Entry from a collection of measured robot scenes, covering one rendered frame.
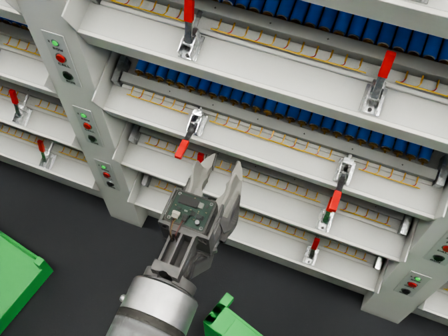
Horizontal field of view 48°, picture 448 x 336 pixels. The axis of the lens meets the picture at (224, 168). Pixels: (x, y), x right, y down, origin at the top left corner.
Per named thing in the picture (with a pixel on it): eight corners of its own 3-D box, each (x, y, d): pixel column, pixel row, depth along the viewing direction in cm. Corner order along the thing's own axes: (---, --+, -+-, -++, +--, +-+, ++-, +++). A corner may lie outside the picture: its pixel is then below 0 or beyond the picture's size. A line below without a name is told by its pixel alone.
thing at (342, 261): (372, 291, 119) (381, 295, 105) (139, 205, 130) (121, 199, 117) (398, 209, 121) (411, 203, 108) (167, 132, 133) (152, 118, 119)
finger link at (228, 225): (249, 199, 73) (219, 251, 69) (249, 204, 74) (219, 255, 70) (220, 185, 74) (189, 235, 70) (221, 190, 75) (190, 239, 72)
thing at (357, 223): (395, 261, 102) (411, 263, 89) (127, 167, 114) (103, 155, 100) (425, 167, 105) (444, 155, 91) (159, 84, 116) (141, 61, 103)
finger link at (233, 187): (257, 154, 71) (225, 207, 67) (255, 174, 76) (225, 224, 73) (237, 145, 72) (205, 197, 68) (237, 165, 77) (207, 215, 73)
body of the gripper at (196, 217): (228, 201, 66) (191, 287, 61) (229, 226, 73) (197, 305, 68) (174, 182, 67) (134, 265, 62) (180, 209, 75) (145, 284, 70)
